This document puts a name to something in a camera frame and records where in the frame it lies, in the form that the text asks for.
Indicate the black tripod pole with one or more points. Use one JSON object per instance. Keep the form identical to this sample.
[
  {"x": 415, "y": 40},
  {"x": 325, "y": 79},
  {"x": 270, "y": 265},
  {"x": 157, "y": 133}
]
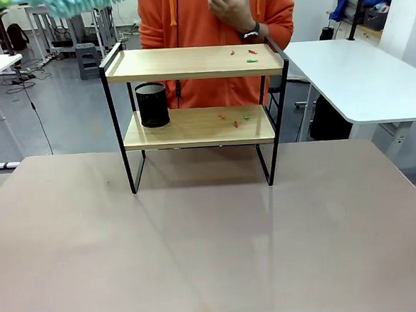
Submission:
[{"x": 358, "y": 6}]

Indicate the white side table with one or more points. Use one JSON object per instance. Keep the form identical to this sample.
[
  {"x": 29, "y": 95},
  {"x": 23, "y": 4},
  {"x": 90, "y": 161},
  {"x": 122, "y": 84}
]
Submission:
[{"x": 359, "y": 77}]

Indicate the person in orange hoodie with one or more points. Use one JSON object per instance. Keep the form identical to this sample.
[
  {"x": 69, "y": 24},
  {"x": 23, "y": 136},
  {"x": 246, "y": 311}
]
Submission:
[{"x": 198, "y": 21}]

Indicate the black backpack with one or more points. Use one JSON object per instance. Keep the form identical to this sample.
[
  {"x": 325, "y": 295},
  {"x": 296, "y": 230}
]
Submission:
[{"x": 17, "y": 36}]

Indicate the grey plastic step stool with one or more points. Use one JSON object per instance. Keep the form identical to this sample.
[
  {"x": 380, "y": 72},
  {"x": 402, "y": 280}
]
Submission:
[{"x": 88, "y": 61}]

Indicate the two-tier wooden metal shelf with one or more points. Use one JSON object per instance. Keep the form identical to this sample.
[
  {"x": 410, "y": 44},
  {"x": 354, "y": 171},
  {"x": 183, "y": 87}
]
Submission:
[{"x": 194, "y": 62}]

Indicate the person's left hand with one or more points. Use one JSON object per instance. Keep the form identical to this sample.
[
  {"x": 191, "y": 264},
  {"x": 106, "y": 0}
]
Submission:
[{"x": 230, "y": 11}]

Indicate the blue cloth pile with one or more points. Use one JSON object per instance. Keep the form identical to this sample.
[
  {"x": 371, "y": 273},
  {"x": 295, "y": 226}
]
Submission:
[{"x": 363, "y": 0}]

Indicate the white power strip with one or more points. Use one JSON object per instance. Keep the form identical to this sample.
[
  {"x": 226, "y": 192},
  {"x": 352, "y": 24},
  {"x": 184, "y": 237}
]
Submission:
[{"x": 6, "y": 165}]

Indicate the teal chenille duster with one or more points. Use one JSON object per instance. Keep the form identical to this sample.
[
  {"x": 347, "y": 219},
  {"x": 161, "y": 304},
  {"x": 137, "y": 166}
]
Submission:
[{"x": 75, "y": 1}]

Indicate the black mesh pen cup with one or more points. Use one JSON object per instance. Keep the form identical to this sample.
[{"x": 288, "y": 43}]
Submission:
[{"x": 153, "y": 106}]

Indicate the black wristwatch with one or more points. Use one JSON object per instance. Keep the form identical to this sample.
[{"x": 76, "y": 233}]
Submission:
[{"x": 253, "y": 31}]

